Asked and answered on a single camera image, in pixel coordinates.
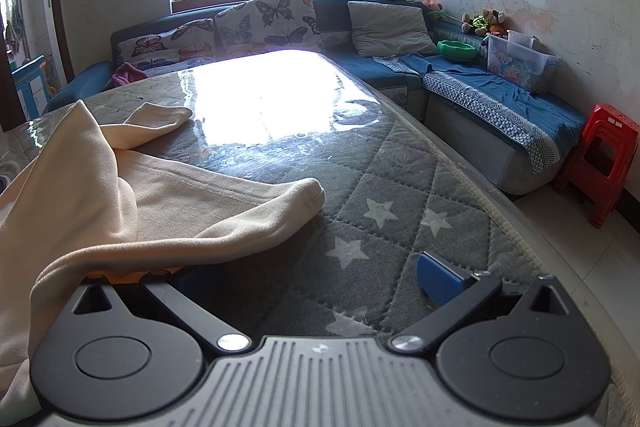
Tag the cream long-sleeve shirt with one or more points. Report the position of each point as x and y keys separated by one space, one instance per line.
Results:
x=150 y=187

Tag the red plastic stool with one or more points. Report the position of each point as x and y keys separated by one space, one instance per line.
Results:
x=615 y=127

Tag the blue cabinet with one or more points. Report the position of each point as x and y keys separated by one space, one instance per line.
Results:
x=30 y=87

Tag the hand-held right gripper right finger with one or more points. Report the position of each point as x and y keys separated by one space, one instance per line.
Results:
x=440 y=279

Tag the brown plush toy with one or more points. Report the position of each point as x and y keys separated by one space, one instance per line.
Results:
x=482 y=22

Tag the colourful plush toy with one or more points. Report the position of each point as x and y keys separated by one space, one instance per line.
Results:
x=425 y=0

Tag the grey pillow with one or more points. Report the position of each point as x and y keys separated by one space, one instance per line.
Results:
x=390 y=27

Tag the blue sofa blanket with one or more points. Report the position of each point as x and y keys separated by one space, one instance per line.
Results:
x=480 y=92

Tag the green plastic basin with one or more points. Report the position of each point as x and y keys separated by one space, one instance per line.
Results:
x=457 y=52

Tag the blue corner sofa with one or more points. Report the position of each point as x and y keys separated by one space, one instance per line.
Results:
x=330 y=14

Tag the purple cloth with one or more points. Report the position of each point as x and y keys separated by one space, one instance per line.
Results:
x=127 y=76

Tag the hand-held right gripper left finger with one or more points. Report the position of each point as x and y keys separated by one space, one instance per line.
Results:
x=170 y=302

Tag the clear plastic storage box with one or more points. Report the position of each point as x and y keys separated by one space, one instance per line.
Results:
x=515 y=67

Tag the butterfly print cushion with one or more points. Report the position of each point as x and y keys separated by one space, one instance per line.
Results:
x=165 y=44
x=270 y=19

